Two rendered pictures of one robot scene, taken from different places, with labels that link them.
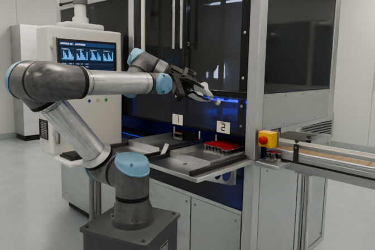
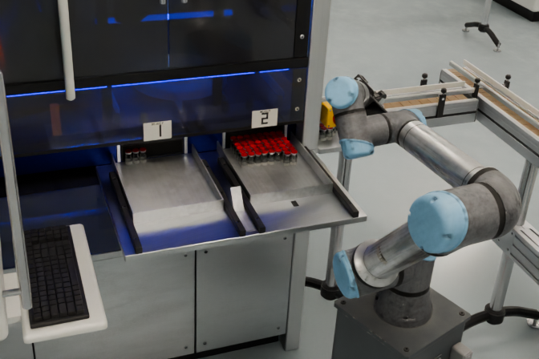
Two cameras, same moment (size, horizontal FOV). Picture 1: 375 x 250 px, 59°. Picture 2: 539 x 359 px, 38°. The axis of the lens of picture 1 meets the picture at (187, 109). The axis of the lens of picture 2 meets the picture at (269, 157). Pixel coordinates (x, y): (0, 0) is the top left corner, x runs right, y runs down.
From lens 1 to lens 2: 2.09 m
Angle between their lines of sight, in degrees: 65
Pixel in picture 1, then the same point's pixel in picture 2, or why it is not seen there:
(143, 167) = not seen: hidden behind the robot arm
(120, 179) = (426, 271)
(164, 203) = (130, 282)
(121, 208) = (423, 301)
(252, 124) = (317, 100)
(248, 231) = (305, 241)
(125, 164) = not seen: hidden behind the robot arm
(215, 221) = (247, 256)
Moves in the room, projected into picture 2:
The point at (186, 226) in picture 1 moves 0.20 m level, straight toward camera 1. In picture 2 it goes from (187, 291) to (238, 311)
